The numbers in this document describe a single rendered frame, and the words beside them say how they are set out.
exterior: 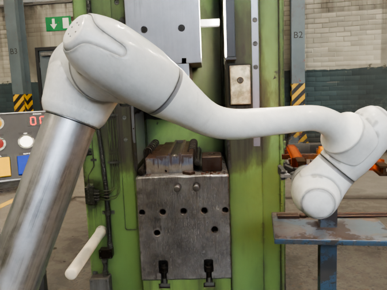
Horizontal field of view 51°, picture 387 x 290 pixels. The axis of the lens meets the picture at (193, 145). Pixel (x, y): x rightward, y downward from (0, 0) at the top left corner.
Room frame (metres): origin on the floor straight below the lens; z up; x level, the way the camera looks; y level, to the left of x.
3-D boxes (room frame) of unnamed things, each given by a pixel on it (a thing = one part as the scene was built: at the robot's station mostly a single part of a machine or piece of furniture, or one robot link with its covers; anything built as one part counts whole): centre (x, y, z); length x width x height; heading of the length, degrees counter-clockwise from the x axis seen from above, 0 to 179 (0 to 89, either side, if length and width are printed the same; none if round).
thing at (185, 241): (1.90, 0.04, 0.69); 0.56 x 0.38 x 0.45; 178
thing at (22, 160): (1.50, 0.62, 1.01); 0.07 x 0.05 x 0.07; 113
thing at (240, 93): (1.80, -0.21, 1.27); 0.09 x 0.02 x 0.17; 88
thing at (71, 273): (1.61, 0.45, 0.62); 0.44 x 0.05 x 0.05; 178
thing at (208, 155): (1.74, -0.08, 0.95); 0.12 x 0.08 x 0.06; 178
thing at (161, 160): (1.89, 0.10, 0.96); 0.42 x 0.20 x 0.09; 178
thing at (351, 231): (1.45, -0.48, 0.74); 0.40 x 0.30 x 0.02; 81
